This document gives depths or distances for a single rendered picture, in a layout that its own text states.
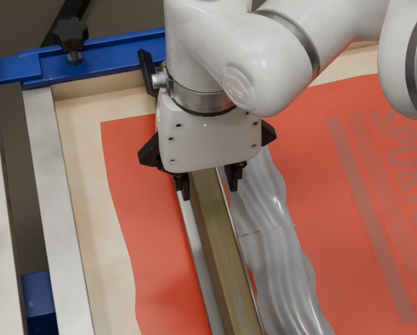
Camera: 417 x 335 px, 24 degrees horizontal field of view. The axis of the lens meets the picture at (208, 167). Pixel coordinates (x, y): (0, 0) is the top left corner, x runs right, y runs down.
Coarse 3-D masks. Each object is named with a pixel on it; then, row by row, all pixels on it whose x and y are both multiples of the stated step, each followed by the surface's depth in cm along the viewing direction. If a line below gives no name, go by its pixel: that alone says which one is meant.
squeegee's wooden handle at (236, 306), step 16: (192, 176) 107; (208, 176) 107; (192, 192) 109; (208, 192) 106; (192, 208) 112; (208, 208) 105; (224, 208) 105; (208, 224) 104; (224, 224) 103; (208, 240) 103; (224, 240) 102; (208, 256) 104; (224, 256) 101; (208, 272) 107; (224, 272) 100; (240, 272) 100; (224, 288) 99; (240, 288) 99; (224, 304) 99; (240, 304) 98; (224, 320) 101; (240, 320) 97; (256, 320) 97
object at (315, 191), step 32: (320, 96) 127; (352, 96) 127; (128, 128) 124; (288, 128) 124; (320, 128) 124; (128, 160) 121; (288, 160) 121; (320, 160) 121; (128, 192) 118; (160, 192) 118; (288, 192) 118; (320, 192) 118; (128, 224) 116; (160, 224) 116
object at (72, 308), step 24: (360, 48) 132; (120, 72) 125; (24, 96) 123; (48, 96) 123; (72, 96) 127; (48, 120) 120; (48, 144) 118; (48, 168) 116; (48, 192) 114; (48, 216) 112; (72, 216) 112; (48, 240) 110; (72, 240) 110; (48, 264) 109; (72, 264) 109; (72, 288) 107; (72, 312) 105
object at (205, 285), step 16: (176, 192) 114; (224, 192) 114; (192, 224) 111; (192, 240) 110; (192, 256) 109; (240, 256) 109; (208, 288) 106; (208, 304) 105; (256, 304) 105; (208, 320) 104
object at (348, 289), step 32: (320, 224) 116; (352, 224) 116; (160, 256) 113; (320, 256) 113; (352, 256) 113; (160, 288) 111; (192, 288) 111; (320, 288) 111; (352, 288) 111; (160, 320) 108; (192, 320) 108; (352, 320) 108; (384, 320) 108
